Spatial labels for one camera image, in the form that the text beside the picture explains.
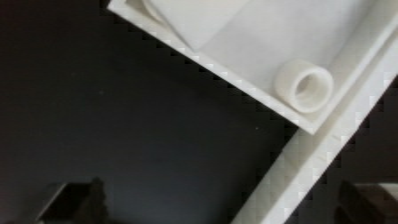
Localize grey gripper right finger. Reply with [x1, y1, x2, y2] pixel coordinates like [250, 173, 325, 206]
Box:
[334, 181, 398, 224]

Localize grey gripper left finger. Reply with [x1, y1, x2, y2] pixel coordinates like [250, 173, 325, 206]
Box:
[33, 178, 110, 224]

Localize white square tabletop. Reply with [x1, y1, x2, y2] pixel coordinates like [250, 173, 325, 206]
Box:
[108, 0, 398, 133]

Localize white U-shaped fence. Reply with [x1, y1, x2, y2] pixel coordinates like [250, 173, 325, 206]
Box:
[230, 30, 398, 224]

